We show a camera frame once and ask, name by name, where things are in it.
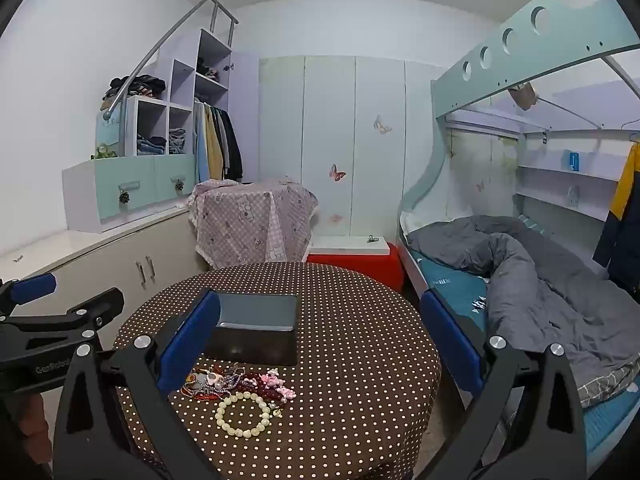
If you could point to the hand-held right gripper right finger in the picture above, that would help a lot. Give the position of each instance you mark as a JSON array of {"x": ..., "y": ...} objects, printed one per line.
[{"x": 450, "y": 345}]

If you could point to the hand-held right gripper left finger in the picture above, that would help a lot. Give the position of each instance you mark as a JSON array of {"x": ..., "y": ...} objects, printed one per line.
[{"x": 190, "y": 347}]

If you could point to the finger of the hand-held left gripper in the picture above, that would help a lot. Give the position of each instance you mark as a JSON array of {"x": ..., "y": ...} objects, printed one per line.
[
  {"x": 32, "y": 289},
  {"x": 95, "y": 305}
]

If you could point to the black jewelry box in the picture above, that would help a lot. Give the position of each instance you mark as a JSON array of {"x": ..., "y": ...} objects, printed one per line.
[{"x": 255, "y": 332}]

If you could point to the pink bear charm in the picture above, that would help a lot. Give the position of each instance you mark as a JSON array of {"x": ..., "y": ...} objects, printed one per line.
[{"x": 279, "y": 385}]

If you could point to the person's left hand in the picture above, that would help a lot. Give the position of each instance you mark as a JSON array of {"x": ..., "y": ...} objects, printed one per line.
[{"x": 34, "y": 415}]

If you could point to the low white cabinet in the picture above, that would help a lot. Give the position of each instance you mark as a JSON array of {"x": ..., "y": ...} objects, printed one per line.
[{"x": 100, "y": 260}]

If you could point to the teal bed sheet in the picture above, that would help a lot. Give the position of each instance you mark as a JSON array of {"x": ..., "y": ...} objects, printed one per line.
[{"x": 455, "y": 277}]

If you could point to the grey duvet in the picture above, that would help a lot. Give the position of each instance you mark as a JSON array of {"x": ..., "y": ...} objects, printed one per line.
[{"x": 540, "y": 300}]

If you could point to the round polka-dot table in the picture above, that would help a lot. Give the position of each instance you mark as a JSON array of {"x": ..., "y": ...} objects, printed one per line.
[{"x": 350, "y": 360}]

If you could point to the pine cone drawer knob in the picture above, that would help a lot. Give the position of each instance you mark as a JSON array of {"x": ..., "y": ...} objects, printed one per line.
[
  {"x": 124, "y": 198},
  {"x": 180, "y": 185}
]

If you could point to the black hair clip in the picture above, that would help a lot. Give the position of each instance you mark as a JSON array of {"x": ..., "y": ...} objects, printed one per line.
[{"x": 372, "y": 238}]

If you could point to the stair storage cabinet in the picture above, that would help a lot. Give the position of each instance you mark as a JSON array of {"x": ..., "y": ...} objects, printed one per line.
[{"x": 145, "y": 180}]

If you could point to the pink checked bear cloth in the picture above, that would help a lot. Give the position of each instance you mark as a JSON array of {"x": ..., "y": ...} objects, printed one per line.
[{"x": 245, "y": 220}]

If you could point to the green toy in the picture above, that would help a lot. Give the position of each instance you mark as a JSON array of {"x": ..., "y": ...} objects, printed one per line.
[{"x": 105, "y": 152}]

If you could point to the folded jeans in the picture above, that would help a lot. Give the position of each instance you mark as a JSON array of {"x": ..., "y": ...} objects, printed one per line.
[{"x": 150, "y": 145}]

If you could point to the hanging clothes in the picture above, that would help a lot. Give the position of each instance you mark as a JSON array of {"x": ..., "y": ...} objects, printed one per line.
[{"x": 217, "y": 140}]

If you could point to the pink butterfly sticker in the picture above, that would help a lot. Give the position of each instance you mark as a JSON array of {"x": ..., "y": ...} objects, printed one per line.
[{"x": 337, "y": 172}]

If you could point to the yellow navy jacket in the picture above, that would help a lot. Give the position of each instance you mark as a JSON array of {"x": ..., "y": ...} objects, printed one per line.
[{"x": 622, "y": 230}]

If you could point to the small blue box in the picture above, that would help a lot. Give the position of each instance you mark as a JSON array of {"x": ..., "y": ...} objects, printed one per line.
[{"x": 572, "y": 160}]

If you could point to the pile of dark clothes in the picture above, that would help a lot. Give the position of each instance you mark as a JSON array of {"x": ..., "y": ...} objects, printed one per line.
[{"x": 137, "y": 86}]

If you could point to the yellow butterfly sticker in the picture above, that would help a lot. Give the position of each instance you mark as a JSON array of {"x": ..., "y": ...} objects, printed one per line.
[{"x": 382, "y": 125}]

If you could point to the brown hanging cloth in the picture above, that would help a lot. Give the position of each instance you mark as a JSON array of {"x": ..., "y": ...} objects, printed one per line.
[{"x": 522, "y": 96}]

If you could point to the white wardrobe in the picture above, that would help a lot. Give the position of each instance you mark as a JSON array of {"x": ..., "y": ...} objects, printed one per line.
[{"x": 330, "y": 110}]

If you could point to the metal handrail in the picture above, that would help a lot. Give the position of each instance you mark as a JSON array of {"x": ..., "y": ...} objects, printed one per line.
[{"x": 165, "y": 45}]

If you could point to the pale green bunk bed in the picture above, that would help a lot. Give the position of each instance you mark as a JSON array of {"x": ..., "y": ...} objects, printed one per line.
[{"x": 500, "y": 60}]

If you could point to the white wall shelf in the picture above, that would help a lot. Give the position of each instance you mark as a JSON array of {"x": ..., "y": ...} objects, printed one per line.
[{"x": 565, "y": 195}]

